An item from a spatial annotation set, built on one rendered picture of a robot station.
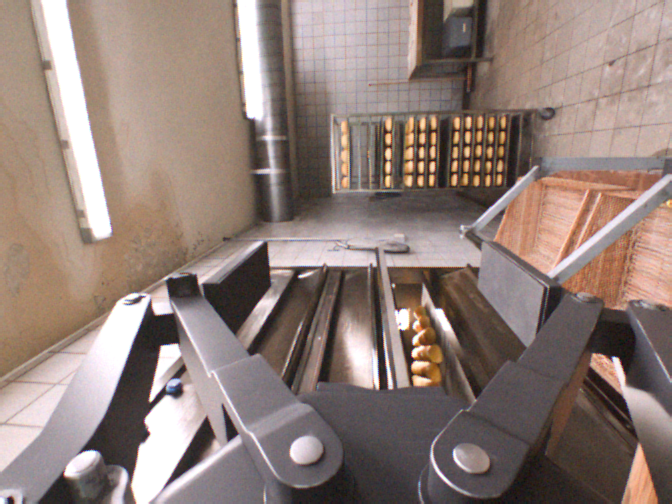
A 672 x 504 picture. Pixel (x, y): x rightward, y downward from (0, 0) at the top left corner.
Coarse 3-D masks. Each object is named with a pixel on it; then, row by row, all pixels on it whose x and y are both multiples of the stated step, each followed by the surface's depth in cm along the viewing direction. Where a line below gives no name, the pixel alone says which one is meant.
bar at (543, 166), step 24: (552, 168) 99; (576, 168) 98; (600, 168) 98; (624, 168) 97; (648, 168) 97; (648, 192) 57; (624, 216) 57; (480, 240) 93; (600, 240) 59; (576, 264) 60
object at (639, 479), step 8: (640, 448) 32; (640, 456) 32; (640, 464) 32; (632, 472) 33; (640, 472) 32; (648, 472) 32; (632, 480) 33; (640, 480) 32; (648, 480) 32; (632, 488) 33; (640, 488) 32; (648, 488) 32; (624, 496) 34; (632, 496) 33; (640, 496) 32; (648, 496) 32
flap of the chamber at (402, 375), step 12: (384, 264) 145; (384, 276) 131; (384, 288) 120; (396, 312) 134; (396, 324) 93; (396, 336) 87; (396, 348) 82; (396, 360) 77; (396, 372) 73; (408, 384) 68
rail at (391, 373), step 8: (376, 248) 173; (376, 256) 159; (376, 264) 148; (384, 296) 113; (384, 304) 107; (384, 312) 102; (384, 320) 97; (384, 328) 93; (384, 336) 89; (384, 344) 85; (392, 352) 81; (392, 360) 78; (392, 368) 75; (392, 376) 72; (392, 384) 70
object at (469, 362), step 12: (432, 276) 170; (432, 288) 155; (432, 300) 152; (444, 300) 141; (444, 312) 131; (444, 324) 129; (456, 324) 121; (456, 336) 113; (456, 348) 111; (468, 348) 106; (468, 360) 100; (468, 372) 98; (480, 372) 94; (480, 384) 89
